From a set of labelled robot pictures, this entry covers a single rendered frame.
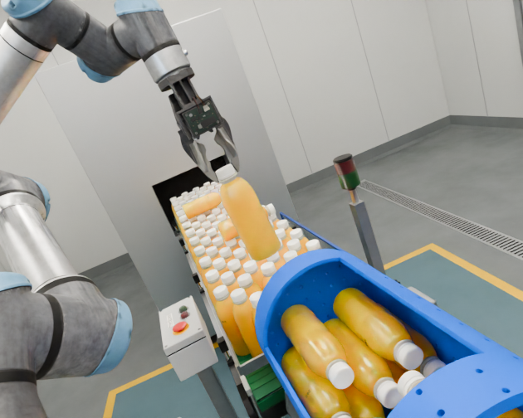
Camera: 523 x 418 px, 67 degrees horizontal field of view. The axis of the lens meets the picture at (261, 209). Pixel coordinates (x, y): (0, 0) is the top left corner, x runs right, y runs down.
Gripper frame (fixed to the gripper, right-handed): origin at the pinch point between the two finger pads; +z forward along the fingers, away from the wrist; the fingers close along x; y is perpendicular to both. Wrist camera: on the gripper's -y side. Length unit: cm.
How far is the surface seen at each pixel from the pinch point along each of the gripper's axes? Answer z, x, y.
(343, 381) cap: 36.0, -1.8, 25.3
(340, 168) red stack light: 20, 36, -36
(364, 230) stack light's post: 43, 35, -39
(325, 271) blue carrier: 27.7, 8.0, 5.0
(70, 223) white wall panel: 8, -151, -434
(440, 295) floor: 141, 92, -123
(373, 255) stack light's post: 53, 35, -40
